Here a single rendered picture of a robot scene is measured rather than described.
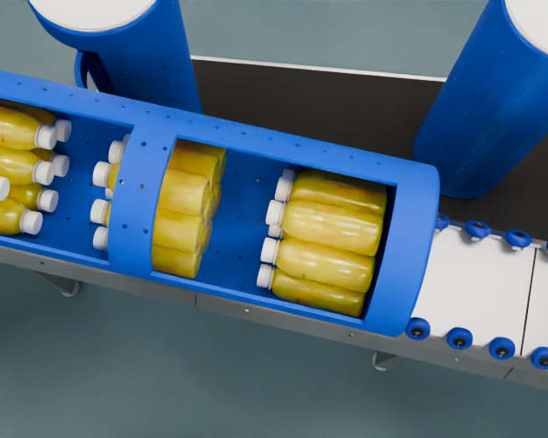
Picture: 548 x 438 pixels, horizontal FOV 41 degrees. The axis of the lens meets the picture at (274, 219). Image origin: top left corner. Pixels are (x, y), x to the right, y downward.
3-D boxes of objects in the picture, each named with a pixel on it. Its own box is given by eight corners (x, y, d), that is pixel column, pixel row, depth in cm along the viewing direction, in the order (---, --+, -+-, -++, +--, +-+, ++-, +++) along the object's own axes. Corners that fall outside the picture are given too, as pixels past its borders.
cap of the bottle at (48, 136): (47, 120, 124) (57, 122, 124) (48, 139, 127) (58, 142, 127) (37, 132, 121) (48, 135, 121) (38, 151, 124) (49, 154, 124)
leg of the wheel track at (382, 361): (389, 372, 222) (435, 355, 161) (370, 368, 222) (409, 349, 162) (392, 353, 224) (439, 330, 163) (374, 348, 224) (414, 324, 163)
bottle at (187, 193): (207, 208, 122) (111, 186, 123) (212, 171, 119) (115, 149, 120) (197, 224, 116) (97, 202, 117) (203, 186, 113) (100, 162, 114)
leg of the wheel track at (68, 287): (76, 298, 227) (6, 255, 166) (57, 294, 227) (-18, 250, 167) (81, 281, 228) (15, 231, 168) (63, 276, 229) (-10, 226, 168)
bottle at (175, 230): (208, 210, 122) (113, 189, 123) (199, 221, 116) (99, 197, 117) (201, 248, 124) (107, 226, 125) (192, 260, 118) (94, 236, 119)
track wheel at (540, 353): (563, 357, 126) (561, 348, 128) (537, 351, 126) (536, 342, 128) (553, 374, 129) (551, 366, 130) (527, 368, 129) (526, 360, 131)
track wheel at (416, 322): (433, 327, 127) (433, 319, 129) (408, 321, 127) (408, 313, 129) (426, 344, 130) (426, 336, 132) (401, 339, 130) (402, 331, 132)
